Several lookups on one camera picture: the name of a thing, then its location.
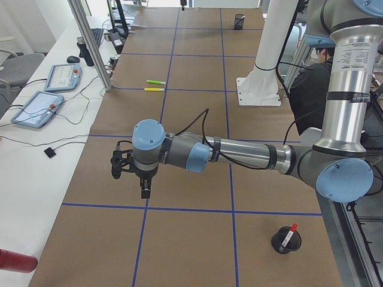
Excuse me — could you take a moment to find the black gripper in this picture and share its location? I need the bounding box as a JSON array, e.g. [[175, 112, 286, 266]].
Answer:
[[135, 169, 156, 199]]

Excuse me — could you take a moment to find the red marker pen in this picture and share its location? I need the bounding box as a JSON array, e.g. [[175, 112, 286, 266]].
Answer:
[[278, 223, 298, 252]]

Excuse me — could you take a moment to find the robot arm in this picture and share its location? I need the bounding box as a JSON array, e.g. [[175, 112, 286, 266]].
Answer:
[[128, 1, 382, 203]]

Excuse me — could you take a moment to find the far black mesh cup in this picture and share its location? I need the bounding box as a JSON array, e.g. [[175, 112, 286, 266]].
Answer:
[[233, 14, 246, 30]]

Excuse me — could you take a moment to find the black mesh cup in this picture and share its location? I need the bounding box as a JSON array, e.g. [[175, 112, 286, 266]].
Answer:
[[271, 226, 302, 254], [233, 14, 246, 30]]

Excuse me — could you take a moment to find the green marker pen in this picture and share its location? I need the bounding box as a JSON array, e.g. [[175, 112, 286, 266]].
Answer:
[[146, 80, 166, 85]]

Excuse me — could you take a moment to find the black keyboard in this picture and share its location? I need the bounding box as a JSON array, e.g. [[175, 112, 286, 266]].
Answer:
[[91, 28, 104, 47]]

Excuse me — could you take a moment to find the yellow marker pen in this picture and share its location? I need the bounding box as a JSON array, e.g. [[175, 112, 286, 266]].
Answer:
[[144, 87, 165, 91]]

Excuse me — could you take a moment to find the small black sensor box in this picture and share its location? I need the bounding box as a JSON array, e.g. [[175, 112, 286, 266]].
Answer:
[[44, 147, 56, 158]]

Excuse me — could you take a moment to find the black water bottle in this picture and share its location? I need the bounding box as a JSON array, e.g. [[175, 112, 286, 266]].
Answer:
[[77, 36, 95, 66]]

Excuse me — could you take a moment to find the black computer mouse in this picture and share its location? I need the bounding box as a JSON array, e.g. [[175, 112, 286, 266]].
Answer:
[[66, 56, 80, 63]]

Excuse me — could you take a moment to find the near blue teach pendant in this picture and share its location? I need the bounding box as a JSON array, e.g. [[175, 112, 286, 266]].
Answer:
[[11, 91, 64, 129]]

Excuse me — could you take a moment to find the blue teach pendant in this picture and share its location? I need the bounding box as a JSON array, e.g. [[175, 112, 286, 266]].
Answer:
[[44, 63, 82, 92], [11, 91, 64, 129]]

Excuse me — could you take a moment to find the far blue teach pendant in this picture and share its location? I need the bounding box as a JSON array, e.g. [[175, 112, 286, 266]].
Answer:
[[44, 63, 82, 92]]

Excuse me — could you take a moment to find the near black mesh cup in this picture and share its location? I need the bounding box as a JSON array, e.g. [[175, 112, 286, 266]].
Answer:
[[271, 226, 302, 254]]

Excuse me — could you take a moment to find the person in black jacket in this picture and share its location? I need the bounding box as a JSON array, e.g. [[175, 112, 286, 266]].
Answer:
[[288, 48, 335, 135]]

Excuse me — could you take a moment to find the red bottle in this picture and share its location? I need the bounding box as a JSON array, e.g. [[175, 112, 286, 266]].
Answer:
[[1, 249, 38, 273]]

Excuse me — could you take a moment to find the white chair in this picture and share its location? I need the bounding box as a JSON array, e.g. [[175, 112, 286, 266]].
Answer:
[[300, 127, 322, 147]]

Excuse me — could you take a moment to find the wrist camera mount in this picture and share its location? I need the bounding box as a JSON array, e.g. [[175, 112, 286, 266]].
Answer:
[[110, 140, 135, 179]]

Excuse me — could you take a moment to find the aluminium frame post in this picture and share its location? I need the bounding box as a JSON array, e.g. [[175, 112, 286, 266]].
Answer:
[[68, 0, 111, 91]]

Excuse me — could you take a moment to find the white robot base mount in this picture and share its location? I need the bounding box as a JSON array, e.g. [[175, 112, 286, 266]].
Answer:
[[236, 0, 299, 106]]

